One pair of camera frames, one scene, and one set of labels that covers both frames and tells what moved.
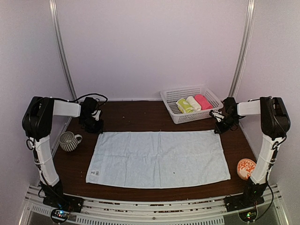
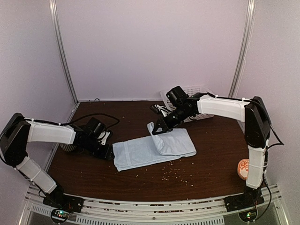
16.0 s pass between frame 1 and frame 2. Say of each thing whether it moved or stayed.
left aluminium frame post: stayed
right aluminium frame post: stayed
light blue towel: moved
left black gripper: moved
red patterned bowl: stayed
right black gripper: moved
